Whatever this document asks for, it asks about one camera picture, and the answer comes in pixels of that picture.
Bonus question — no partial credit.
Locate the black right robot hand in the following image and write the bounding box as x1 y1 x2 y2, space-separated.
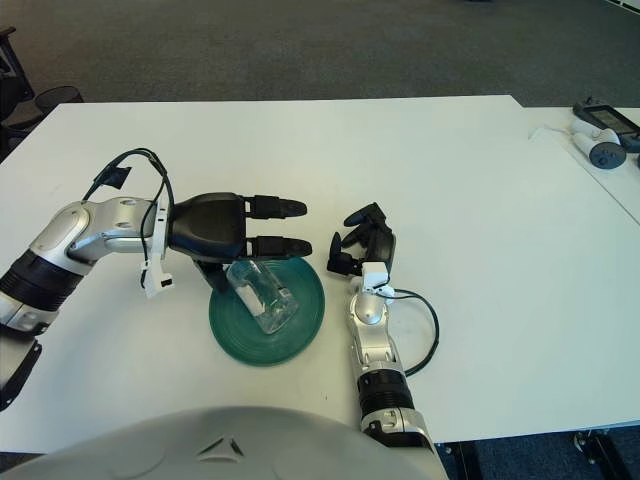
326 202 397 276

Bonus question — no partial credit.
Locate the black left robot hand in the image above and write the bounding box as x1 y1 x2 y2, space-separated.
167 192 314 294

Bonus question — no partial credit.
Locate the clear plastic bottle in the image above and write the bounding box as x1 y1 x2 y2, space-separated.
225 258 300 335

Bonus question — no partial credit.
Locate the green round plate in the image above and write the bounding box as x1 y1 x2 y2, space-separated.
208 257 326 369

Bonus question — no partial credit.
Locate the black mesh waste bin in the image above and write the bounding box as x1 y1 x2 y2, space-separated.
34 86 85 119

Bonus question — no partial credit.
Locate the grey robot torso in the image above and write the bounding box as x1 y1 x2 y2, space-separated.
0 405 446 480

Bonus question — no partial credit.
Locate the black office chair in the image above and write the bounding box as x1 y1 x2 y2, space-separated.
0 27 36 156

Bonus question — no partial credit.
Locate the white grey handheld controller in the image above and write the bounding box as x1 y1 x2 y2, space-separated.
571 119 626 170

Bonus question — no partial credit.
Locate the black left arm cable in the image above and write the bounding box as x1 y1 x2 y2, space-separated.
79 148 174 274

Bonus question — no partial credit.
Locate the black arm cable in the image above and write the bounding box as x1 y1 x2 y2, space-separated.
79 148 174 274
387 287 440 376

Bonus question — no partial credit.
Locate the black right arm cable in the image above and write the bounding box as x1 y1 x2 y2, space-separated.
387 287 440 376

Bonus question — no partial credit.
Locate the thin white cable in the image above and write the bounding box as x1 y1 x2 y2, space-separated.
529 124 575 144

